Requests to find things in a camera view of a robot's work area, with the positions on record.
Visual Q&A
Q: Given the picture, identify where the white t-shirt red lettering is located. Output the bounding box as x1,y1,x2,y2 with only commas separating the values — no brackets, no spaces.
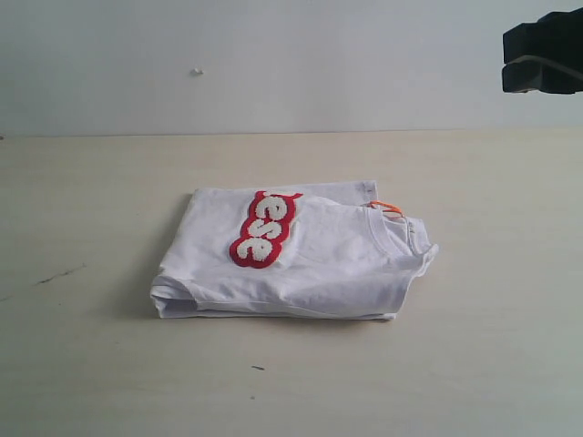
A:
150,180,438,320

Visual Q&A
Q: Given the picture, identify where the orange size tag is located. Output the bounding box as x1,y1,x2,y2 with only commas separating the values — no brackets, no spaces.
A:
367,200,404,217

